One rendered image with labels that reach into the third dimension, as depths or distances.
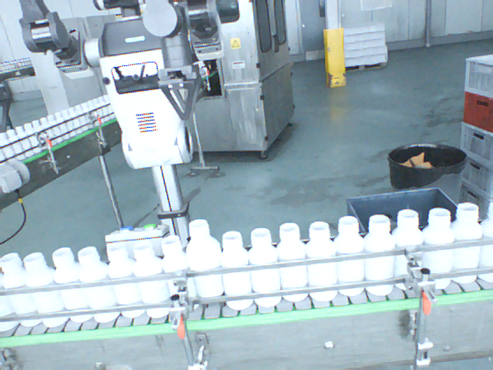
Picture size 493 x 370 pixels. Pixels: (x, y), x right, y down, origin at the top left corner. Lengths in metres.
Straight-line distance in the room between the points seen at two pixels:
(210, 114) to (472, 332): 3.97
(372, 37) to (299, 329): 9.59
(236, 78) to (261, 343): 3.73
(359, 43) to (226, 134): 6.11
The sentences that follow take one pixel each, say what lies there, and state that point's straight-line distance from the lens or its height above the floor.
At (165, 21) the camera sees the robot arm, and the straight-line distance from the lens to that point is 0.71.
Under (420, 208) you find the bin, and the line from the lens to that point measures 1.48.
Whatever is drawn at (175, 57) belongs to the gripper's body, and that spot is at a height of 1.50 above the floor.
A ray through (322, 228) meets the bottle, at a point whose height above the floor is 1.15.
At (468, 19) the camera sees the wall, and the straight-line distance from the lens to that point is 14.29.
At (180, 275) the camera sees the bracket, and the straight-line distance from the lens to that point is 0.80.
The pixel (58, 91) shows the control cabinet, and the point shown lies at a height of 0.88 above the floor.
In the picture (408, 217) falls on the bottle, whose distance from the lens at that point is 0.86.
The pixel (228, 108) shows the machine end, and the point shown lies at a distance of 4.51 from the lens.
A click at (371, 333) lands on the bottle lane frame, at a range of 0.91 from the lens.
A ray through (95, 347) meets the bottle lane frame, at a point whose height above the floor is 0.96.
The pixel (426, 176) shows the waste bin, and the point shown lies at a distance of 2.47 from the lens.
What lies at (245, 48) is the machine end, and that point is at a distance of 4.33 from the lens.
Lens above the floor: 1.56
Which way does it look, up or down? 23 degrees down
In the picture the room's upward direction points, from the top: 8 degrees counter-clockwise
